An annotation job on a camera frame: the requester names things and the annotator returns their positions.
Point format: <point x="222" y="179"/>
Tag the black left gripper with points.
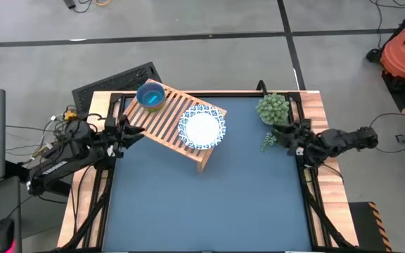
<point x="116" y="137"/>

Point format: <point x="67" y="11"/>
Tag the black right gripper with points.
<point x="297" y="137"/>

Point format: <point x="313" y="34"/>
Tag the teal plastic bowl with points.
<point x="150" y="95"/>

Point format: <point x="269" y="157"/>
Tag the blue patterned paper plate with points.
<point x="201" y="127"/>

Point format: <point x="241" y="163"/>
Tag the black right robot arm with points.
<point x="346" y="138"/>

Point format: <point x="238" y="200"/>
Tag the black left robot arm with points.
<point x="58" y="167"/>

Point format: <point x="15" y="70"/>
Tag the wooden slatted shelf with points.
<point x="164" y="123"/>

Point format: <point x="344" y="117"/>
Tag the pale green succulent plant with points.
<point x="273" y="109"/>

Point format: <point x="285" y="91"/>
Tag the black perforated floor mat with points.
<point x="118" y="82"/>

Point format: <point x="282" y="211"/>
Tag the black hazard-striped floor mat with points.
<point x="364" y="225"/>

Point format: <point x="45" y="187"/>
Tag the orange shop vacuum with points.
<point x="403" y="56"/>

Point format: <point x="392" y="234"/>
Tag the black power adapter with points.
<point x="70" y="3"/>

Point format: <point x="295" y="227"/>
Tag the black computer mouse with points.
<point x="3" y="234"/>

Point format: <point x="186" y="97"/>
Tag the black table frame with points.
<point x="115" y="99"/>

